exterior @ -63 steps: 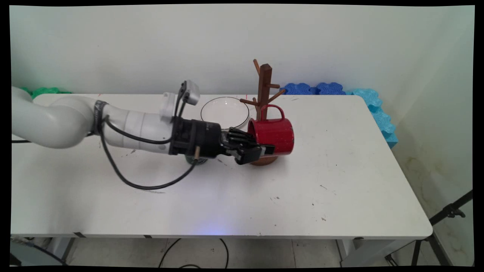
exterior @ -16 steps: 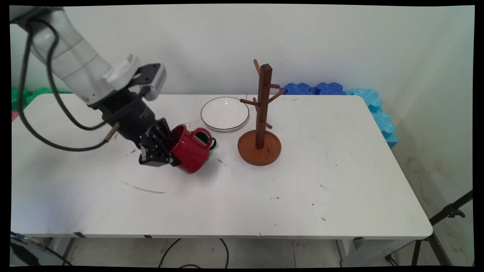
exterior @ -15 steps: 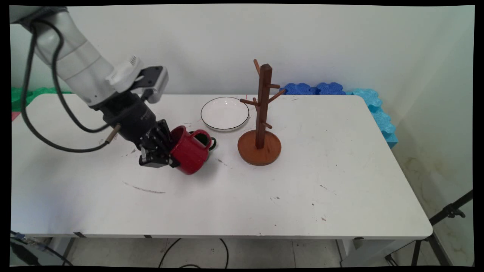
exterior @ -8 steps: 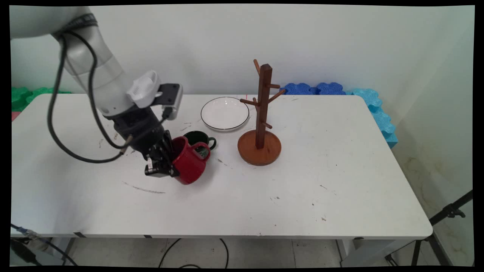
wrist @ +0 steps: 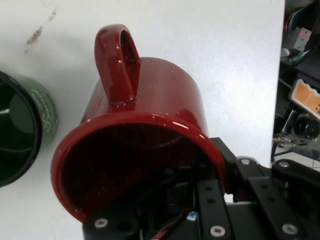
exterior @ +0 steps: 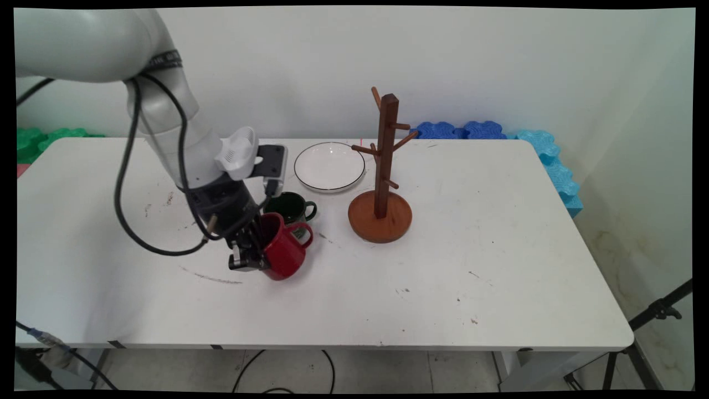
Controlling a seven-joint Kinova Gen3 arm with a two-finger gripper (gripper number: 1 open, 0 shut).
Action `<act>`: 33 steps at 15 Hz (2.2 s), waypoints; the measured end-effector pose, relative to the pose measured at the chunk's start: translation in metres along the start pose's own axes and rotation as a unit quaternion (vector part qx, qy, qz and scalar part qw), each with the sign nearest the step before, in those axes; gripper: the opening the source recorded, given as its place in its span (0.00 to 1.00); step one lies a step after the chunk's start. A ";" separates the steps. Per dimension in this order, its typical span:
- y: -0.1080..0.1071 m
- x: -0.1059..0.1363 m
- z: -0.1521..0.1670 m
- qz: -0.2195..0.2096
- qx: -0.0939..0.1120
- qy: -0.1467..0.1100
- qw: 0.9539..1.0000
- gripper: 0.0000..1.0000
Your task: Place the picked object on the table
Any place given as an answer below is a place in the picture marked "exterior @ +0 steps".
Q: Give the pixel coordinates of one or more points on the black tripod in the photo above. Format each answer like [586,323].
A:
[659,309]

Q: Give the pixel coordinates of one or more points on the red foam mat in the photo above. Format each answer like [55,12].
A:
[21,170]

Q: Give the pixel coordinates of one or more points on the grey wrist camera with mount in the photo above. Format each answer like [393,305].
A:
[274,160]

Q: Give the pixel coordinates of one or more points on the white plate with black rim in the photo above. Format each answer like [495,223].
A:
[329,166]

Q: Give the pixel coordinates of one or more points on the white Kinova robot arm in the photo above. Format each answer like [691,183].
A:
[83,44]

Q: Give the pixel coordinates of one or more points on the white table leg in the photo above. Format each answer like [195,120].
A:
[532,371]

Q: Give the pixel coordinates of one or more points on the brown wooden mug tree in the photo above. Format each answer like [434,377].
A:
[388,144]

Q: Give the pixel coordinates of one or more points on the dark green mug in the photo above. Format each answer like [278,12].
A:
[291,206]

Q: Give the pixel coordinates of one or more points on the red ceramic mug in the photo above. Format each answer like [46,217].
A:
[288,255]

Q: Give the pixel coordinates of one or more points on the green foam mat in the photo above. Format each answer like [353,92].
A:
[33,141]

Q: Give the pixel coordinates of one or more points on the cyan foam mat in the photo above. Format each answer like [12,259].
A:
[537,145]
[565,185]

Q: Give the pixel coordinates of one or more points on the dark blue foam mat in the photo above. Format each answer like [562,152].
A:
[484,130]
[437,131]

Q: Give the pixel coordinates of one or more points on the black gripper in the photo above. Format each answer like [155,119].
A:
[224,208]

